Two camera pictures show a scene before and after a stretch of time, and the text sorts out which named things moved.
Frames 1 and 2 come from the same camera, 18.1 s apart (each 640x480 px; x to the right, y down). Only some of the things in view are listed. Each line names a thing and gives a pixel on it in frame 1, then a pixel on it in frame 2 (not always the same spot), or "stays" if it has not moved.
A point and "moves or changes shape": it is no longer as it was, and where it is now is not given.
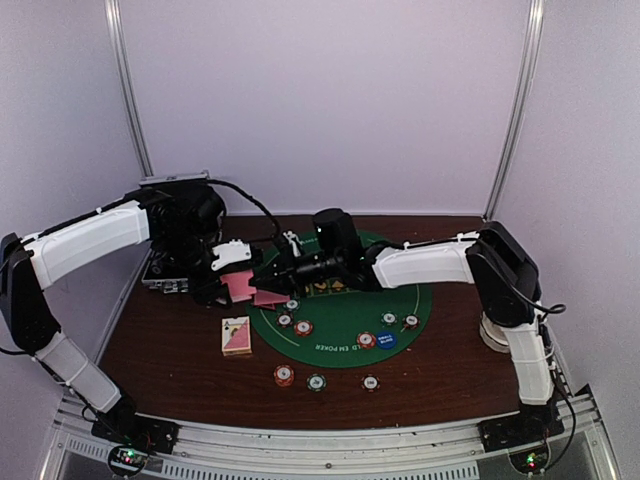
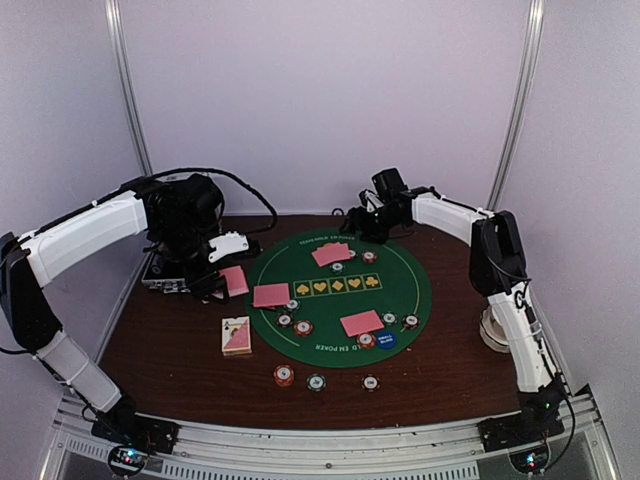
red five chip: [366, 340] stays
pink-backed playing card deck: [240, 289] moves or changes shape
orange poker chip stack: [284, 375] stays
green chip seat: [388, 318] stays
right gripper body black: [293, 271] → [377, 226]
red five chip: [303, 328] stays
